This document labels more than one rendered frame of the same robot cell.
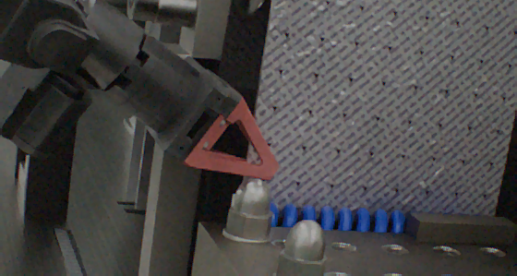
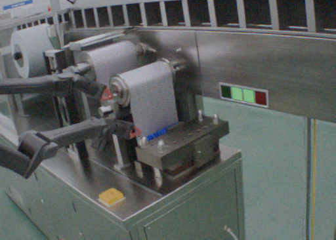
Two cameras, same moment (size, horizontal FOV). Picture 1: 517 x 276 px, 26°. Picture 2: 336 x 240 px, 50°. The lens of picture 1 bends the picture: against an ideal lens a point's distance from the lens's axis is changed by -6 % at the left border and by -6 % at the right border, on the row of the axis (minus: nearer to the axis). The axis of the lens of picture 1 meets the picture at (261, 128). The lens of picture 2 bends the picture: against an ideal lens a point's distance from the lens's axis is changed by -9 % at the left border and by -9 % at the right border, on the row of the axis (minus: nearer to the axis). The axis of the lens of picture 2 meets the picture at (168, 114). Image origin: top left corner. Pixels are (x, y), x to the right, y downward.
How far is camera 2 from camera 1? 0.80 m
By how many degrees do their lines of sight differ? 21
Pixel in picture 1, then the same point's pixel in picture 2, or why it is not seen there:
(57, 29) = (107, 129)
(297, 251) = (161, 146)
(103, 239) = (100, 156)
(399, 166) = (159, 120)
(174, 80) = (122, 126)
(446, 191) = (168, 120)
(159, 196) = (119, 145)
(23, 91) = (99, 141)
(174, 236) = (123, 150)
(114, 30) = (110, 122)
